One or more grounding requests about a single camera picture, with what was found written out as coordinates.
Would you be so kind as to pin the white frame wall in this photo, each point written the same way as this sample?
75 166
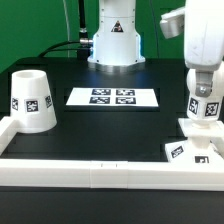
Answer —
106 174

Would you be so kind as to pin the white lamp base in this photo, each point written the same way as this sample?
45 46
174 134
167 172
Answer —
200 145

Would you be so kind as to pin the white marker sheet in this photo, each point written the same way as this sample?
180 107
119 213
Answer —
112 97

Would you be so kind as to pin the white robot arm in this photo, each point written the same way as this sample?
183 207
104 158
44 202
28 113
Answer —
117 45

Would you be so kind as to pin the white lamp hood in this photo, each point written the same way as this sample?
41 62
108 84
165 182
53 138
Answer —
31 101

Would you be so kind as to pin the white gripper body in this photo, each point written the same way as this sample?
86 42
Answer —
202 22

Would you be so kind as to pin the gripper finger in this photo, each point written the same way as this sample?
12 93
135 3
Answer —
204 81

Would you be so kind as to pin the white lamp bulb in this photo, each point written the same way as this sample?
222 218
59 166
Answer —
203 111

